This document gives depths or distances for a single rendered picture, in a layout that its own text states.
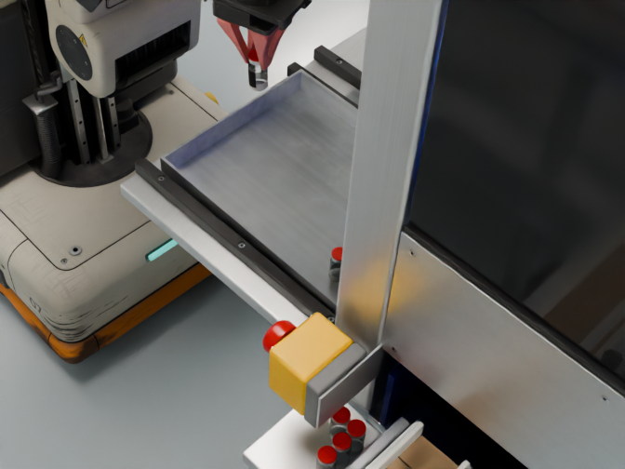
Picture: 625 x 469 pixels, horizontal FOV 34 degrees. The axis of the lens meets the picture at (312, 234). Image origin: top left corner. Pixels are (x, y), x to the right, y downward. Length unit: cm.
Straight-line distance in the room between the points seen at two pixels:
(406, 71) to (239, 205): 59
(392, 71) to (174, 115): 156
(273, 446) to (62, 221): 110
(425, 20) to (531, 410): 37
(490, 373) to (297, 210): 48
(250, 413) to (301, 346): 115
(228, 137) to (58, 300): 73
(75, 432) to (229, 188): 95
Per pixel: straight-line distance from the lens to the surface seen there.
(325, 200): 134
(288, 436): 114
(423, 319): 96
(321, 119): 145
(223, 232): 128
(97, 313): 210
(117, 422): 218
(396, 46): 78
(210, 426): 215
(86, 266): 206
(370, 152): 87
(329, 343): 103
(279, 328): 106
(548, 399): 91
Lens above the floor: 189
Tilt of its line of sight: 51 degrees down
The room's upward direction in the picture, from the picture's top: 4 degrees clockwise
